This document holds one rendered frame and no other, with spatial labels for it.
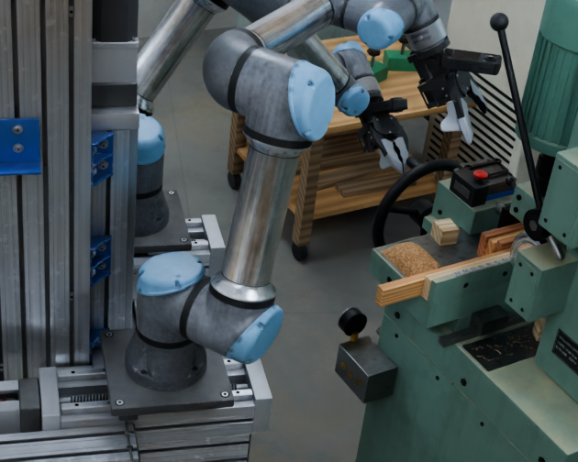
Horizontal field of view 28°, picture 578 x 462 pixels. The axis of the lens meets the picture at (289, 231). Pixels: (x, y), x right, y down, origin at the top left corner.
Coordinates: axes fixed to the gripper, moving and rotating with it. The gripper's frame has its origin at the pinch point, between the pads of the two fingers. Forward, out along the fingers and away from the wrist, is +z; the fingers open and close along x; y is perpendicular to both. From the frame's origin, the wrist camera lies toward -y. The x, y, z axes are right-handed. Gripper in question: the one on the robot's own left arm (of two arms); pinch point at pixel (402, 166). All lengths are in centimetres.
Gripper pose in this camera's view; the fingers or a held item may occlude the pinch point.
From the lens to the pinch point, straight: 268.9
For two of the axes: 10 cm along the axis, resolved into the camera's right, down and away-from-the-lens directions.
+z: 3.3, 8.7, -3.5
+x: -8.7, 1.4, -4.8
